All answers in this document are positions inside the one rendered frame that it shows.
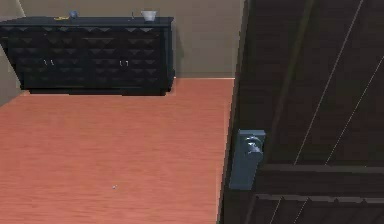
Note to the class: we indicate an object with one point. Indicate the white cup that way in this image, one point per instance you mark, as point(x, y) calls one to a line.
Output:
point(148, 15)

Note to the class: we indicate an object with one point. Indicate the black studded sideboard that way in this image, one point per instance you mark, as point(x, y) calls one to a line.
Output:
point(90, 56)

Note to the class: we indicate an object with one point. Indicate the small blue ball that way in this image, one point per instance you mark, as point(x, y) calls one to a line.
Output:
point(73, 14)

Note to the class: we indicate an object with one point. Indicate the small yellow object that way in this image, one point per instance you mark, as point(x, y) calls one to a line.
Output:
point(61, 18)

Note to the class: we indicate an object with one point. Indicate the dark brown room door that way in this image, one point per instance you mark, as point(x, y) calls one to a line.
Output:
point(316, 100)

